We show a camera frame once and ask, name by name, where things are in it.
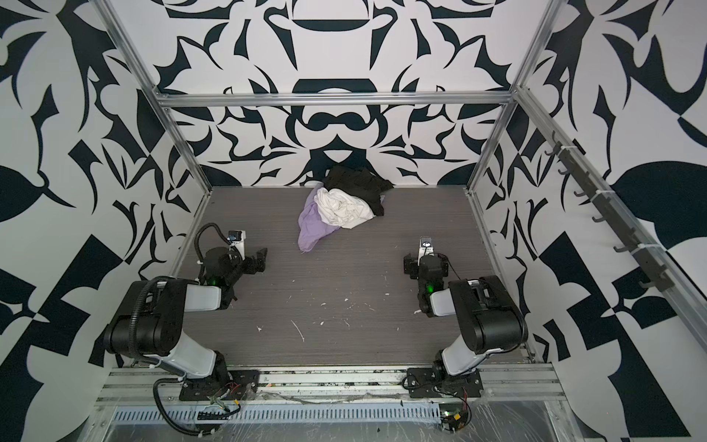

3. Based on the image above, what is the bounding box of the purple cloth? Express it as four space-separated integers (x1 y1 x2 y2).
298 183 339 253

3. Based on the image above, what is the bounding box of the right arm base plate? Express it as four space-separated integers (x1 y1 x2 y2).
401 368 484 399

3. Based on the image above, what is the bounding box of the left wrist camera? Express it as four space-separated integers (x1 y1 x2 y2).
226 230 246 261

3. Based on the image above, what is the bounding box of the small electronics board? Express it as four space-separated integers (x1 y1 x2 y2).
440 408 471 434

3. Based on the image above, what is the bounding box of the black cloth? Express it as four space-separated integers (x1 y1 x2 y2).
323 165 394 217

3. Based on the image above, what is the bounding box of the white cloth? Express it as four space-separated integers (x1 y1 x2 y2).
314 188 376 229

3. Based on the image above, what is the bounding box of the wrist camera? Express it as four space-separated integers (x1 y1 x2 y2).
226 230 246 261
418 237 435 260

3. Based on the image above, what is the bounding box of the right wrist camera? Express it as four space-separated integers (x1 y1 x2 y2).
418 237 435 260

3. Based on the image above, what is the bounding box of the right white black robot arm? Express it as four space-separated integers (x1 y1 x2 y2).
403 252 528 379

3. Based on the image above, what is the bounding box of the black corrugated cable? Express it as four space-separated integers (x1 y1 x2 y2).
152 376 242 438

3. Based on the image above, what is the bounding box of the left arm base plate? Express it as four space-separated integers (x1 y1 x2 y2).
179 369 261 401

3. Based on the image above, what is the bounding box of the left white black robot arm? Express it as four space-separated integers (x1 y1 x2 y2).
102 223 268 383

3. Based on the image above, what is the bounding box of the aluminium front rail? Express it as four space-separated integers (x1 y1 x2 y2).
93 361 567 407

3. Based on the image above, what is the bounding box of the white slotted cable duct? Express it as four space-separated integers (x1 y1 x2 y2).
109 401 443 425

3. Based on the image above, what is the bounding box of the black wall hook rack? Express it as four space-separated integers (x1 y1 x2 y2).
546 134 676 292

